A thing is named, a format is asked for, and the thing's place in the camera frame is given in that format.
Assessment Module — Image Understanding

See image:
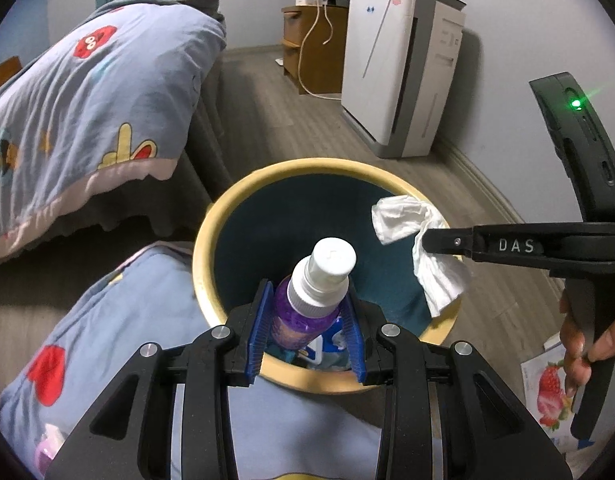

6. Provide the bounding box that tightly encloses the blue wet wipes pack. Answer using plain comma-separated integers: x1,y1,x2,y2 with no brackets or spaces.
305,320,350,372

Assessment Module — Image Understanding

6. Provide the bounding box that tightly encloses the purple spray bottle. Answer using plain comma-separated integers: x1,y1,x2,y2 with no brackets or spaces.
272,237,356,351

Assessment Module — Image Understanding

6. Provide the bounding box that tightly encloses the yellow rimmed teal trash bin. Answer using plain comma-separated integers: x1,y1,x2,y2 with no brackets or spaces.
191,156,464,395

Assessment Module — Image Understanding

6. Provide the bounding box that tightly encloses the person's right hand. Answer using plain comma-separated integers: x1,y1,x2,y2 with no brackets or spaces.
559,292,615,396

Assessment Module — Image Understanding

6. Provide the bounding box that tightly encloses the cartoon print blue cushion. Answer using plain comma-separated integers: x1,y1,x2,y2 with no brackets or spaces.
0,242,389,480

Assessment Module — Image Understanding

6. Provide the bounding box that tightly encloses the strawberry milk carton box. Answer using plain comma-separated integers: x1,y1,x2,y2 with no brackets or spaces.
521,344,593,453

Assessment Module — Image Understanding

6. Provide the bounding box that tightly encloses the purple tissue packet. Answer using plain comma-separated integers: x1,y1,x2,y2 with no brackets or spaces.
34,424,65,478

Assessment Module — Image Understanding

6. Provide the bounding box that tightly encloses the bed with cartoon duvet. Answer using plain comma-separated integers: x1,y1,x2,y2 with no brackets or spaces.
0,0,232,264

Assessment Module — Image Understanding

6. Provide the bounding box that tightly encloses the wooden side cabinet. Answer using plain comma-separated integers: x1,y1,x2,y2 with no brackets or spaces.
281,6,349,94

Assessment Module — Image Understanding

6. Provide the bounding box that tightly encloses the white air purifier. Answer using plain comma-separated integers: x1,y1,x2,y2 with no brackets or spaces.
341,0,466,158

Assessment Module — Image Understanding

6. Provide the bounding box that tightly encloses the wooden headboard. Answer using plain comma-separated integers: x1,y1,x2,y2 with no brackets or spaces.
0,56,22,88

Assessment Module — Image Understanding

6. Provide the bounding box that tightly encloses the white charging cable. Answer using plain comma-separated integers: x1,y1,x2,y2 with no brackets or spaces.
296,0,347,102

